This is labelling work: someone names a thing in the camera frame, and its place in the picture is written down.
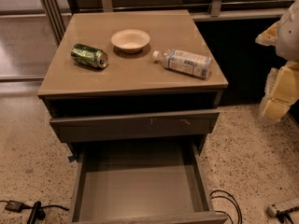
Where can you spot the white paper bowl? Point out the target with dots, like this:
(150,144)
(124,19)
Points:
(130,40)

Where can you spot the white power strip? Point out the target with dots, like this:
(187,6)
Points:
(286,206)

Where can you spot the open grey lower drawer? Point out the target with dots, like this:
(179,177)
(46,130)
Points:
(141,182)

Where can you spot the blue label plastic bottle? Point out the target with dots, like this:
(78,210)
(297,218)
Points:
(183,62)

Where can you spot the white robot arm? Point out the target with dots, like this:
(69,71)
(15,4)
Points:
(287,39)

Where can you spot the grey wooden drawer cabinet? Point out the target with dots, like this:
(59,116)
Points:
(131,83)

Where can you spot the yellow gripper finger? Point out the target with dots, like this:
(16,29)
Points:
(281,91)
(268,36)

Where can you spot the green crushed soda can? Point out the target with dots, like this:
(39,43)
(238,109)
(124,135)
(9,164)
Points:
(89,56)

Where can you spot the black power adapter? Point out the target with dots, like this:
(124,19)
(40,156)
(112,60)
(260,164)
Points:
(14,206)

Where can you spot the closed grey upper drawer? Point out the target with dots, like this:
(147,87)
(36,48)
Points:
(161,124)

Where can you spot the blue tape piece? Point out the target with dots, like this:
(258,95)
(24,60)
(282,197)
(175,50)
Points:
(71,158)

